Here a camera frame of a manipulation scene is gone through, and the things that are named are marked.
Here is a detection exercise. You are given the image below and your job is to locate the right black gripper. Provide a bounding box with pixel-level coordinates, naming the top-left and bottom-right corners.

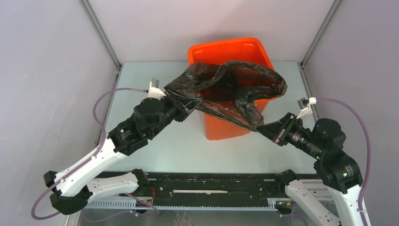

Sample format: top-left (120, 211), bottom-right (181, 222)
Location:
top-left (254, 111), bottom-right (323, 158)

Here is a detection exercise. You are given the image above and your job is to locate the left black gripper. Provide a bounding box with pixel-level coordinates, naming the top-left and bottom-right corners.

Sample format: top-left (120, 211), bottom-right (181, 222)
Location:
top-left (148, 89), bottom-right (202, 138)

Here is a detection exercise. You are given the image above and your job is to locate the black plastic trash bag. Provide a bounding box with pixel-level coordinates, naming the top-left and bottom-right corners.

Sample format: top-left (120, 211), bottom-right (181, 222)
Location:
top-left (165, 61), bottom-right (287, 131)

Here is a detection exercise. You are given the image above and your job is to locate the orange plastic trash bin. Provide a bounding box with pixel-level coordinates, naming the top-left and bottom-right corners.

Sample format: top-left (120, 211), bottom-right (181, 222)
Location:
top-left (188, 37), bottom-right (274, 140)

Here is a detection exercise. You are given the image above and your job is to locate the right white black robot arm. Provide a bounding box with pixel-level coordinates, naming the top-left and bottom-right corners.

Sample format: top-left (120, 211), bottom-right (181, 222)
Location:
top-left (256, 113), bottom-right (371, 226)

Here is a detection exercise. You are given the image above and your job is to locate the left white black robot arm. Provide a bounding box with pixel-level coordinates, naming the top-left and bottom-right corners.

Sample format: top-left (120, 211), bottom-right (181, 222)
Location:
top-left (44, 92), bottom-right (202, 215)

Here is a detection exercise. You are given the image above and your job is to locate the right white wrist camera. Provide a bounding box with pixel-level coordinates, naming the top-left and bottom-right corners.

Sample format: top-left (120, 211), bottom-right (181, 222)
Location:
top-left (296, 97), bottom-right (317, 120)

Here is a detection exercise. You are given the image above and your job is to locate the right aluminium frame post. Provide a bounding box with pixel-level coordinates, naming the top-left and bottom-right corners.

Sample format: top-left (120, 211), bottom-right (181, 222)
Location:
top-left (300, 0), bottom-right (343, 68)

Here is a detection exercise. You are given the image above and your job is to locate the aluminium frame post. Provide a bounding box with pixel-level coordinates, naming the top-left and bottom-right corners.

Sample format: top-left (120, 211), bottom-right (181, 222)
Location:
top-left (79, 0), bottom-right (122, 70)
top-left (300, 0), bottom-right (343, 68)

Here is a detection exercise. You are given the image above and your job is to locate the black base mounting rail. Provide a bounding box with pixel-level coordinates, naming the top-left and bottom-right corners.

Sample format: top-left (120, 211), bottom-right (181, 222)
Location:
top-left (133, 172), bottom-right (289, 207)

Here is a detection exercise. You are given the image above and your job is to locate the white slotted cable duct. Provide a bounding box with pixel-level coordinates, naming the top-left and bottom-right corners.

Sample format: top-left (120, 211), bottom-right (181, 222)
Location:
top-left (84, 199), bottom-right (277, 211)

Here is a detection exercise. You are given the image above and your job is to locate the left aluminium frame post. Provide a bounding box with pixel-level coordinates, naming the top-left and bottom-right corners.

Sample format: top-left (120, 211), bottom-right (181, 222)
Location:
top-left (79, 0), bottom-right (122, 70)

